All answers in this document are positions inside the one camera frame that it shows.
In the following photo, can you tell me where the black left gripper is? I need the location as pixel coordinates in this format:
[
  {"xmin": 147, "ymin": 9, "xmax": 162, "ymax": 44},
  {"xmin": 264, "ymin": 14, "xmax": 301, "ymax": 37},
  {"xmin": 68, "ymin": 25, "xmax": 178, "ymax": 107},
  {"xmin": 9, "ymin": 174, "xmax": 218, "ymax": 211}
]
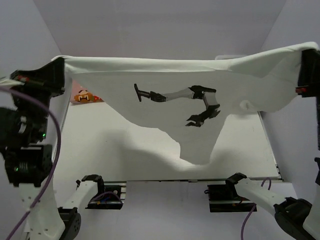
[{"xmin": 10, "ymin": 56, "xmax": 67, "ymax": 138}]

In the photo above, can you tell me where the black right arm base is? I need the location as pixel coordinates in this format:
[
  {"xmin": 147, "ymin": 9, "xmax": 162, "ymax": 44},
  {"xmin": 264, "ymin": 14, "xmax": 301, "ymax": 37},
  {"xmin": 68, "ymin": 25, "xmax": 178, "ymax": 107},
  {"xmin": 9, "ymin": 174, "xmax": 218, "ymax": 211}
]
[{"xmin": 204, "ymin": 184, "xmax": 257, "ymax": 213}]

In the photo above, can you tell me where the white t shirt robot print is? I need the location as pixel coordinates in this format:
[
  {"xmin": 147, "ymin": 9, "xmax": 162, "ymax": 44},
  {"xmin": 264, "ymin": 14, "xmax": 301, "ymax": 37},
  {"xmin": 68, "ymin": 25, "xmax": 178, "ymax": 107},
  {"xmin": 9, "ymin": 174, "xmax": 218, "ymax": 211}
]
[{"xmin": 63, "ymin": 42, "xmax": 320, "ymax": 165}]

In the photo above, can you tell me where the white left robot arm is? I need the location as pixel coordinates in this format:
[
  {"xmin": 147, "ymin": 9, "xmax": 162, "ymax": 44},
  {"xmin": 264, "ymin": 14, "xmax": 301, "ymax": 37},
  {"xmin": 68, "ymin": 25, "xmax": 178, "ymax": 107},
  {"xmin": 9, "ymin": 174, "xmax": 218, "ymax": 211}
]
[{"xmin": 0, "ymin": 56, "xmax": 106, "ymax": 240}]

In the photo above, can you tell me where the folded pink t shirt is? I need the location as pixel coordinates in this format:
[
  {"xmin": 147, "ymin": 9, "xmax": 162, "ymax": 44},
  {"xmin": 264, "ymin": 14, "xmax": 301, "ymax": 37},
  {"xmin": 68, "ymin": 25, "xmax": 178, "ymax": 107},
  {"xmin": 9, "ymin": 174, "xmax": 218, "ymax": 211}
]
[{"xmin": 70, "ymin": 80, "xmax": 103, "ymax": 105}]

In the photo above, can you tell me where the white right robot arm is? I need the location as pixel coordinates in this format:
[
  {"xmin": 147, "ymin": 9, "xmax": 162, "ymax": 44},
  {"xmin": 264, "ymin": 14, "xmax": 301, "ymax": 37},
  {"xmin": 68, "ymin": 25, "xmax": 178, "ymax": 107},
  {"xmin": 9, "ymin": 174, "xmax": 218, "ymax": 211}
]
[{"xmin": 225, "ymin": 49, "xmax": 320, "ymax": 240}]

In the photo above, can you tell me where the white plastic basket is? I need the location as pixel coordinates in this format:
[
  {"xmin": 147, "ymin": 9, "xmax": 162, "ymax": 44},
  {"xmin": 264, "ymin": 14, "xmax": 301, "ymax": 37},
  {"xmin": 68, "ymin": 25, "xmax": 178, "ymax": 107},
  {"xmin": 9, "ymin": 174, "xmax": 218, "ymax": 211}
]
[{"xmin": 215, "ymin": 54, "xmax": 246, "ymax": 60}]

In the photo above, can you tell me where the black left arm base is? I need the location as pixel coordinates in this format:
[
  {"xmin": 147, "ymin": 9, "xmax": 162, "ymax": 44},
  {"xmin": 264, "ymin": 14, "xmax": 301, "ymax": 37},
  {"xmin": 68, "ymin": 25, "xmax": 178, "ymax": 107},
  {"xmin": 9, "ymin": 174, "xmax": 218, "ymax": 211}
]
[{"xmin": 86, "ymin": 182, "xmax": 127, "ymax": 210}]

